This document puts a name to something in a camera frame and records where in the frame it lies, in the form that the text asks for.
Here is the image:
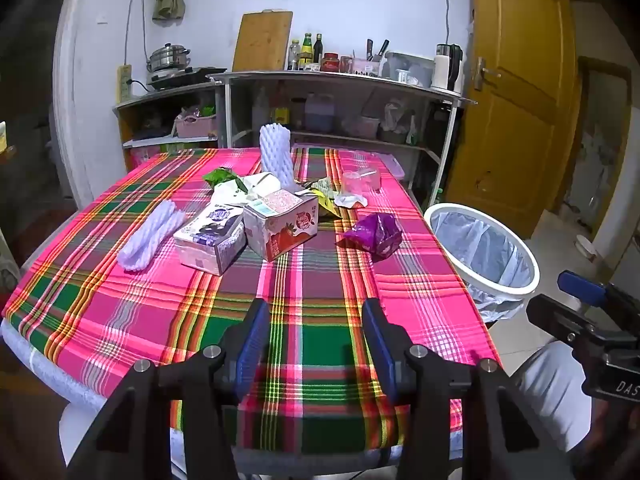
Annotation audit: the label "wooden cutting board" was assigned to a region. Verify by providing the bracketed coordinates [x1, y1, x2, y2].
[232, 10, 294, 73]

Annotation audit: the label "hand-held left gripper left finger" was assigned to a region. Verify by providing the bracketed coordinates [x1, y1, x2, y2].
[65, 299, 273, 480]

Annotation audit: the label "green snack bag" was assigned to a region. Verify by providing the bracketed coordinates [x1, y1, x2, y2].
[202, 167, 248, 193]

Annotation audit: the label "clear plastic container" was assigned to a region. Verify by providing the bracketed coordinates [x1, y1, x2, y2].
[341, 170, 382, 196]

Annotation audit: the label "pink plastic basket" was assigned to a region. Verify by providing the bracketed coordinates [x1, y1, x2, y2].
[174, 114, 218, 139]

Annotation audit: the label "purple snack wrapper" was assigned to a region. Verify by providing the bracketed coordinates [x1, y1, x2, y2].
[336, 212, 403, 259]

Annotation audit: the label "yellow wooden door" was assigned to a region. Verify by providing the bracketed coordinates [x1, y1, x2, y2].
[445, 0, 576, 238]

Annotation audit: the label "oil bottle yellow label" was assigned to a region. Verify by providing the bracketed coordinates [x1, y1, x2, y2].
[270, 90, 291, 128]

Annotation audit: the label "yellow power strip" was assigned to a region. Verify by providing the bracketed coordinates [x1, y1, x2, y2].
[116, 64, 132, 103]

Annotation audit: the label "strawberry milk carton box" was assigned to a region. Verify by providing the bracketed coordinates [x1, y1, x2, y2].
[242, 187, 321, 263]

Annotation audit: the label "pink-lid plastic storage bin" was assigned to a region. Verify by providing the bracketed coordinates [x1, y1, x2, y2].
[292, 143, 405, 179]

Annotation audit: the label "pink knife block with knives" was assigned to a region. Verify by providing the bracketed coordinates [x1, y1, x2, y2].
[352, 38, 390, 78]

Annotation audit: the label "black induction cooker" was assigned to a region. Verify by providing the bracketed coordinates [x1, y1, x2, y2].
[147, 66, 228, 92]

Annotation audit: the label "light grey cloth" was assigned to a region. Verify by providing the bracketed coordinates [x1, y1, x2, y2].
[515, 340, 591, 456]

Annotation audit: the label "steel steamer pot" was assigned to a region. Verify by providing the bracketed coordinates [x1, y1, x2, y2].
[146, 43, 192, 73]

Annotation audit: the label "white plastic bottle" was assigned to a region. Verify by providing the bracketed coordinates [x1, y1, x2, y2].
[252, 87, 271, 133]

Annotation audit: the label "pink green plaid tablecloth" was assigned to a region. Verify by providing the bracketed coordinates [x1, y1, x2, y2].
[0, 145, 503, 461]

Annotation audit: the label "metal shelf rack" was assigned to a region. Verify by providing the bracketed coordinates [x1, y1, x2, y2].
[207, 70, 476, 201]

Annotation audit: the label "yellow wrapper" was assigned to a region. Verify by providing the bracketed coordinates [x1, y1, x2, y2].
[310, 180, 346, 218]

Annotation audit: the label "wooden shelf cabinet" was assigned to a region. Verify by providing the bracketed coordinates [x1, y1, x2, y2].
[112, 82, 226, 171]

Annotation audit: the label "pink plastic tub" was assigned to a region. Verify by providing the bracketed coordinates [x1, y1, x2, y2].
[345, 116, 381, 140]

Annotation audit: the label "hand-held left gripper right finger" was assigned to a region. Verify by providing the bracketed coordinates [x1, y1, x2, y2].
[361, 298, 576, 480]

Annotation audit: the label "purple milk carton box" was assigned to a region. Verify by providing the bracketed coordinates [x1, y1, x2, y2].
[173, 203, 248, 277]

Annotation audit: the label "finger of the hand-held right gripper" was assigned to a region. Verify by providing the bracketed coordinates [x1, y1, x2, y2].
[558, 270, 640, 312]
[526, 294, 601, 346]

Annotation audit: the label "clear plastic storage box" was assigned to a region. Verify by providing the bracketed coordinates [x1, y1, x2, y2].
[382, 51, 436, 88]

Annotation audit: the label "metal door handle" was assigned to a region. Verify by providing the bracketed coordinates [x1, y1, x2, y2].
[472, 57, 502, 92]

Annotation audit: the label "white round waste bin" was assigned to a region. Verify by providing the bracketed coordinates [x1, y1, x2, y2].
[423, 202, 541, 323]

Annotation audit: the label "black electric kettle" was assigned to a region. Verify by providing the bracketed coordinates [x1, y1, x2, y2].
[436, 43, 463, 95]

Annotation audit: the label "white foam net sleeve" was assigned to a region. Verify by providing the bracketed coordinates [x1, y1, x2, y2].
[117, 199, 187, 273]
[258, 123, 296, 190]

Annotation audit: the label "crumpled plastic bags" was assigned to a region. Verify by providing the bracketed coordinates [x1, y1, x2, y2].
[382, 102, 418, 145]

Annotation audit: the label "white paper bag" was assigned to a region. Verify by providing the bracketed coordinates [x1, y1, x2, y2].
[212, 171, 306, 211]

